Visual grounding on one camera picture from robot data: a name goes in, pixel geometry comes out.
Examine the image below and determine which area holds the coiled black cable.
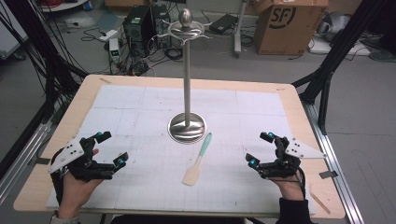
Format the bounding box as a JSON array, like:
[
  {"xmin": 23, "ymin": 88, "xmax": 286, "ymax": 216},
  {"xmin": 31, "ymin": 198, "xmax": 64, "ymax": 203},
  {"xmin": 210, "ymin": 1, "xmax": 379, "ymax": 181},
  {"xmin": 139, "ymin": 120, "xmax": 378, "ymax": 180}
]
[{"xmin": 163, "ymin": 47, "xmax": 184, "ymax": 62}]

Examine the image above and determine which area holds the black metal frame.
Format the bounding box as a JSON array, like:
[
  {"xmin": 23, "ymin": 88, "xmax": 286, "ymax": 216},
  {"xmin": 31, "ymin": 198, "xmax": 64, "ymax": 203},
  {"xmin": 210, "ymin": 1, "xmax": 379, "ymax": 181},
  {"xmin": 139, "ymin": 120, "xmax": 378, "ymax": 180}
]
[
  {"xmin": 291, "ymin": 0, "xmax": 388, "ymax": 136},
  {"xmin": 0, "ymin": 0, "xmax": 89, "ymax": 182}
]

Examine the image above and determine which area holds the black cable bundle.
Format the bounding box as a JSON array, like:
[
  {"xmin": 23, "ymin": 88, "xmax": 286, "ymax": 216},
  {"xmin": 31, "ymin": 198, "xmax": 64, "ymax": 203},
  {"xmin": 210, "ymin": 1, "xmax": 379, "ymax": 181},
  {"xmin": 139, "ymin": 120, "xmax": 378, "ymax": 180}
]
[{"xmin": 29, "ymin": 0, "xmax": 90, "ymax": 94}]

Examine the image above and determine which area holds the person's left hand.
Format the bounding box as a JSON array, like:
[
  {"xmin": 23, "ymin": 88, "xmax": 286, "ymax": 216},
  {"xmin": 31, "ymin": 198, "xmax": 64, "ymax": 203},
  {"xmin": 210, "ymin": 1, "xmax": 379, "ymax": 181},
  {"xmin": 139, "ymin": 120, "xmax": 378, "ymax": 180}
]
[{"xmin": 57, "ymin": 148, "xmax": 105, "ymax": 219}]

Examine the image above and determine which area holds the thin wooden stick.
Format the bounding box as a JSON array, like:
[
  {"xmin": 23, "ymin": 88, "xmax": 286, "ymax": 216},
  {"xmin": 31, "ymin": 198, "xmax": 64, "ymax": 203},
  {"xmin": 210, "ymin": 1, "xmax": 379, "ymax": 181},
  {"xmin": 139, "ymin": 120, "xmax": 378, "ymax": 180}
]
[{"xmin": 309, "ymin": 183, "xmax": 332, "ymax": 216}]

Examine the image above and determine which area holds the brown cardboard box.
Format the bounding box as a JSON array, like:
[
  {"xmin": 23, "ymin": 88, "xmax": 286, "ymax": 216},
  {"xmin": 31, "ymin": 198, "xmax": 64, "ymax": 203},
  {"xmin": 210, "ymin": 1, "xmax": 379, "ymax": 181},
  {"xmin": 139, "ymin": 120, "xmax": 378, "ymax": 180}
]
[{"xmin": 252, "ymin": 0, "xmax": 330, "ymax": 57}]

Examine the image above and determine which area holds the spatula with teal handle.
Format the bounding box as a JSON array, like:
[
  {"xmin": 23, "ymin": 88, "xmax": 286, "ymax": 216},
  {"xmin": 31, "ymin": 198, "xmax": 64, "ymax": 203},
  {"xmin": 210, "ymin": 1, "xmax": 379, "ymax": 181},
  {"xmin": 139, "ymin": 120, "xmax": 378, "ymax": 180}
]
[{"xmin": 182, "ymin": 132, "xmax": 213, "ymax": 187}]

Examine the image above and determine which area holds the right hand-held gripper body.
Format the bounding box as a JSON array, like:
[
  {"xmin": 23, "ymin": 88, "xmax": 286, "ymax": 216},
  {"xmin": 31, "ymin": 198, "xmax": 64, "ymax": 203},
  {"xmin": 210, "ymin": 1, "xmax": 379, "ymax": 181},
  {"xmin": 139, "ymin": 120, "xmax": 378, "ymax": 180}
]
[{"xmin": 257, "ymin": 135, "xmax": 327, "ymax": 181}]

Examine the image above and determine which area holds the white power strip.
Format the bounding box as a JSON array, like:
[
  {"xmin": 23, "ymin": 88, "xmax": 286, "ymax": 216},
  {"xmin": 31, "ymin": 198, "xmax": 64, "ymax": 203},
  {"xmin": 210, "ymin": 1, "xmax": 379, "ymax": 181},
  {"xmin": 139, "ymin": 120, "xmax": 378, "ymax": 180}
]
[{"xmin": 98, "ymin": 29, "xmax": 120, "ymax": 43}]

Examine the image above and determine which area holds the white stand pole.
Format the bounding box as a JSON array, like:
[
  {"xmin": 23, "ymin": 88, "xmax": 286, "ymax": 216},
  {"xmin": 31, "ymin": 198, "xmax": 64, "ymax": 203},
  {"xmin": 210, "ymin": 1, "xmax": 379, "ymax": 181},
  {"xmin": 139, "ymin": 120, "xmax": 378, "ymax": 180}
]
[{"xmin": 233, "ymin": 0, "xmax": 249, "ymax": 60}]

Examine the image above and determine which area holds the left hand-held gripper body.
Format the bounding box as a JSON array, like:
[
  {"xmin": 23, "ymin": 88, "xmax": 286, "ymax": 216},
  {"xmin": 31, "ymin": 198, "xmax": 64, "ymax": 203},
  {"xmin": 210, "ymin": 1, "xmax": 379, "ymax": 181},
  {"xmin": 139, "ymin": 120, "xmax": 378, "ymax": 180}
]
[{"xmin": 47, "ymin": 135, "xmax": 116, "ymax": 183}]

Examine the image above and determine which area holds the aluminium rail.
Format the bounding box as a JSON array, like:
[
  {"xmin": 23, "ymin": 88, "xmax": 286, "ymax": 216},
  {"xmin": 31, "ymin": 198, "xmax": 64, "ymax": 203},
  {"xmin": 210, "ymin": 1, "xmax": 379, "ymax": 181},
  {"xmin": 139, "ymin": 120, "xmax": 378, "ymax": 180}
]
[
  {"xmin": 301, "ymin": 102, "xmax": 366, "ymax": 224},
  {"xmin": 0, "ymin": 120, "xmax": 54, "ymax": 207}
]

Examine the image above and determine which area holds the person's right hand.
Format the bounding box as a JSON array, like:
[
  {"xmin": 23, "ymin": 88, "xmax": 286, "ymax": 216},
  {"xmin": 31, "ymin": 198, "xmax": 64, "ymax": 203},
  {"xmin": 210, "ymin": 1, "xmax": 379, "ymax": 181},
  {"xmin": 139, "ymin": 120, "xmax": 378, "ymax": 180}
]
[{"xmin": 269, "ymin": 174, "xmax": 305, "ymax": 202}]

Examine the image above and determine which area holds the silver metal utensil rack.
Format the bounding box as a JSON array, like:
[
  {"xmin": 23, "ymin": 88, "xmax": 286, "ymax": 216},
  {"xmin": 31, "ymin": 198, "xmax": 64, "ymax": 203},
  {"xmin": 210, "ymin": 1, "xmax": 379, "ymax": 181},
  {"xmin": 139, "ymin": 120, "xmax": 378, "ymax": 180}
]
[{"xmin": 154, "ymin": 7, "xmax": 213, "ymax": 145}]

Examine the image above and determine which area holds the flat black device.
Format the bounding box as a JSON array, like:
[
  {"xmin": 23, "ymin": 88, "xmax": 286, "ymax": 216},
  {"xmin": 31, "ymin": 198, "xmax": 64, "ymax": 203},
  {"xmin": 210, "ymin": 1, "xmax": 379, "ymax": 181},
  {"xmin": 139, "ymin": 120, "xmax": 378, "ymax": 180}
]
[{"xmin": 208, "ymin": 13, "xmax": 240, "ymax": 35}]

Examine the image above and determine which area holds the grey bag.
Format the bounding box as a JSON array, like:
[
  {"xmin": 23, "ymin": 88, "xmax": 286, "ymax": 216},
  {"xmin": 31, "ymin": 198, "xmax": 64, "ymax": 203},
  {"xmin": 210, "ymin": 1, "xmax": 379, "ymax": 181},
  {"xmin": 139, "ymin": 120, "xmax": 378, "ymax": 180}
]
[{"xmin": 317, "ymin": 11, "xmax": 353, "ymax": 43}]

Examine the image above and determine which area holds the black computer tower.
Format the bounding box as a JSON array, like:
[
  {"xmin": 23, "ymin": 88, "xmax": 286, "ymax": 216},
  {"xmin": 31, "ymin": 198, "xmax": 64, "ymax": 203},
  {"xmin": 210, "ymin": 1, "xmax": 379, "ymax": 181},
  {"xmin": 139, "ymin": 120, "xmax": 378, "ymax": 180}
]
[{"xmin": 122, "ymin": 3, "xmax": 173, "ymax": 59}]

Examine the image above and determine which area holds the white grid mat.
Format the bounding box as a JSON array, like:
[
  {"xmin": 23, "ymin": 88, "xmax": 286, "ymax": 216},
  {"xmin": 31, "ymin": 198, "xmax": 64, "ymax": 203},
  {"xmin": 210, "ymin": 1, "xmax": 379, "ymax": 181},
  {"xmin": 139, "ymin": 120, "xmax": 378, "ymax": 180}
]
[{"xmin": 46, "ymin": 84, "xmax": 318, "ymax": 217}]

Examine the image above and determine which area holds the person's dark clothing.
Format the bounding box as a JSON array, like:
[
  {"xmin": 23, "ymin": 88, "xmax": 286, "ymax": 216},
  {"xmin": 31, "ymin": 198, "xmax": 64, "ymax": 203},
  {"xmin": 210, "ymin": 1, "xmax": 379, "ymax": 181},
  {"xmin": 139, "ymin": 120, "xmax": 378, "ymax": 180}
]
[{"xmin": 109, "ymin": 214, "xmax": 265, "ymax": 224}]

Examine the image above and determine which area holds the small white device green display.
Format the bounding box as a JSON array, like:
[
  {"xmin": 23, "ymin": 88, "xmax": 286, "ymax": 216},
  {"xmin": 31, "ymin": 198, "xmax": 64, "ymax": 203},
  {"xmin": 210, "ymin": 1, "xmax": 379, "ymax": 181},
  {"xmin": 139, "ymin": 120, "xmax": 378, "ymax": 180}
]
[{"xmin": 107, "ymin": 37, "xmax": 121, "ymax": 63}]

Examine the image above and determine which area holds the white round table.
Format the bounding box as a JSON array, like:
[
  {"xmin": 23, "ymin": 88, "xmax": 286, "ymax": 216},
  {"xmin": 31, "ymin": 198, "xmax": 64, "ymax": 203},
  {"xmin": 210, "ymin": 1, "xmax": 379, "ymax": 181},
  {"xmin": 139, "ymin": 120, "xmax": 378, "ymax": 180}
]
[{"xmin": 39, "ymin": 0, "xmax": 91, "ymax": 14}]

